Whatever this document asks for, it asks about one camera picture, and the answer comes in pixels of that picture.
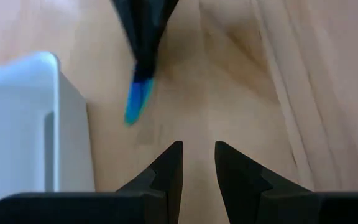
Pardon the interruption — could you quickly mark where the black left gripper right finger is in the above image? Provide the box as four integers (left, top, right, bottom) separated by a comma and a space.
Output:
214, 141, 312, 224

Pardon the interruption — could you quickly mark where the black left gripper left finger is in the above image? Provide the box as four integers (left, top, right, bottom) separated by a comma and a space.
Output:
116, 141, 184, 224

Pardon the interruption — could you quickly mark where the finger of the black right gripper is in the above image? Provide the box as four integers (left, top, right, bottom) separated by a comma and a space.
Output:
146, 0, 180, 82
110, 0, 147, 82

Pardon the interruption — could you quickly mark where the iridescent knife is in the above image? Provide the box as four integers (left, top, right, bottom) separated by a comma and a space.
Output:
124, 77, 155, 127

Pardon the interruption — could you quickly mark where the white cutlery tray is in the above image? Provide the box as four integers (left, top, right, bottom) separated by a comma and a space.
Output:
0, 51, 96, 224

